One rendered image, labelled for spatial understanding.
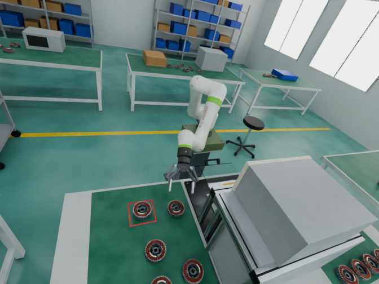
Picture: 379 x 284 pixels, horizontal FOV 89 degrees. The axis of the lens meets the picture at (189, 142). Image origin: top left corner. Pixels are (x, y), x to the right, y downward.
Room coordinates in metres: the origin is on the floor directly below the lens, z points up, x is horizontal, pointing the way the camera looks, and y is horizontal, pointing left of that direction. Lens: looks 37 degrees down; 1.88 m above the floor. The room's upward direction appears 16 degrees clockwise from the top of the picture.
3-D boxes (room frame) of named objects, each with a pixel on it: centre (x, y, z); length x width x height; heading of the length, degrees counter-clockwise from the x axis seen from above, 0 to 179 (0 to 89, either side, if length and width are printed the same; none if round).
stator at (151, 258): (0.46, 0.02, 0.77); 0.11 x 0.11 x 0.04
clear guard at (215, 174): (0.84, -0.25, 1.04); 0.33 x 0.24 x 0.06; 28
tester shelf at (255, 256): (0.66, -0.58, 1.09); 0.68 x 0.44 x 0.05; 118
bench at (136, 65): (3.78, 0.42, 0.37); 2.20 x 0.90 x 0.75; 118
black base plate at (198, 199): (0.93, -0.44, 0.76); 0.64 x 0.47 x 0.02; 118
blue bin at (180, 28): (7.10, 1.35, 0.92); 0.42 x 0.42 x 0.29; 29
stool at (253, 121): (2.73, -0.91, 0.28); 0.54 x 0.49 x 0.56; 28
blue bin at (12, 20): (5.00, 5.23, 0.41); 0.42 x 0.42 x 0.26; 26
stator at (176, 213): (0.74, -0.03, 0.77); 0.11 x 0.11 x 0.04
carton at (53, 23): (5.40, 4.50, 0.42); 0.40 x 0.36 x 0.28; 29
